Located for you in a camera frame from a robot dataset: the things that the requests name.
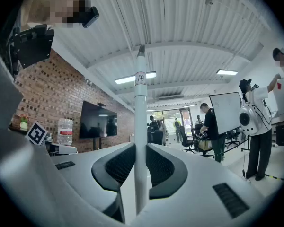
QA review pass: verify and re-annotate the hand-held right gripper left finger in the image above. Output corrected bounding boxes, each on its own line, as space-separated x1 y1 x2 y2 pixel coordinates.
0 130 136 223

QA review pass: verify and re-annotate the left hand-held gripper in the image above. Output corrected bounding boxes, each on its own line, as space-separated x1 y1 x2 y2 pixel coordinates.
25 121 49 146

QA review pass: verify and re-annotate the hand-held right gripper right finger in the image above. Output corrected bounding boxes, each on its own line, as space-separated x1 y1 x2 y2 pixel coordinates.
146 143 265 227

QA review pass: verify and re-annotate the white broom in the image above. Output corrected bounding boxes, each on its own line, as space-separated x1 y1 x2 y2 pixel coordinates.
133 44 149 218

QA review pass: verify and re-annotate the potted plant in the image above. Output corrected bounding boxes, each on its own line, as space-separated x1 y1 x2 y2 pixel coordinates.
18 113 30 130

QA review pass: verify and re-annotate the large clear water bottle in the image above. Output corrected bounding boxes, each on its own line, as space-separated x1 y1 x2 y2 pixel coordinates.
57 118 74 146

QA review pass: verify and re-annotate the black office chair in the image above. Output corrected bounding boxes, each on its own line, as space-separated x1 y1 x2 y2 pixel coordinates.
180 123 196 154
191 123 215 158
224 127 242 149

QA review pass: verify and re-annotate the black television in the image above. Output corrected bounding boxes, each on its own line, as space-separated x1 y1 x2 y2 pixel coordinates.
79 100 118 140

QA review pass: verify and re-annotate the person's gray shirt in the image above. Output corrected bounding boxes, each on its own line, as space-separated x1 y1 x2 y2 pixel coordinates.
0 44 24 139

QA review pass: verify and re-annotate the black whiteboard stand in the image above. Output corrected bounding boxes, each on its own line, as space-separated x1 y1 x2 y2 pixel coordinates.
240 126 251 153

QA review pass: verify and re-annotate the whiteboard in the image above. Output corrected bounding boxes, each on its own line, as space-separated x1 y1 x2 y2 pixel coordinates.
208 91 242 136

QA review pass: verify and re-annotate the white round backpack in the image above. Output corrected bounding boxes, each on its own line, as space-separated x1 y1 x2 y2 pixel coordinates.
239 102 260 136

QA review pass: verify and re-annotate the black chest-mounted device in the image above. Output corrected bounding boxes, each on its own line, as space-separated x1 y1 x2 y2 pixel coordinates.
13 24 55 70

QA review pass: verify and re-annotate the ceiling air vent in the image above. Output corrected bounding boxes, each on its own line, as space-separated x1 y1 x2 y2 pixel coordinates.
158 94 185 102

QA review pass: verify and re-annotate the black speaker box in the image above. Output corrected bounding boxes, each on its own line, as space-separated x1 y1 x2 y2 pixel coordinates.
275 123 284 147

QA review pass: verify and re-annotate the long ceiling light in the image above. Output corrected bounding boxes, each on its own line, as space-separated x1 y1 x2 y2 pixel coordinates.
216 69 239 76
115 70 157 85

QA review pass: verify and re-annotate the person's head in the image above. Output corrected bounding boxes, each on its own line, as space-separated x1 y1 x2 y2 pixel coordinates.
20 0 92 28

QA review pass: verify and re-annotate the black head camera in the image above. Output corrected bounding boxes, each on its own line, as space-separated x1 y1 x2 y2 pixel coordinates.
74 0 100 29

